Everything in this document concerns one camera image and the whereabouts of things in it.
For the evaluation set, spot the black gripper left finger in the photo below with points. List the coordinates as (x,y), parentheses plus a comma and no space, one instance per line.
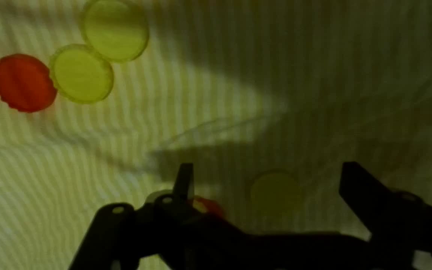
(183,180)

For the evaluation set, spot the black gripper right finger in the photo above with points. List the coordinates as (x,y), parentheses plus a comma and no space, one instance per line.
(360,188)

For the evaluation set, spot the red plastic game disc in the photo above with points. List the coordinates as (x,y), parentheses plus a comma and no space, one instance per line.
(210,206)
(22,83)

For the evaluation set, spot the yellow striped duvet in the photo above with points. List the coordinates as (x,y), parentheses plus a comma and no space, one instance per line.
(51,174)

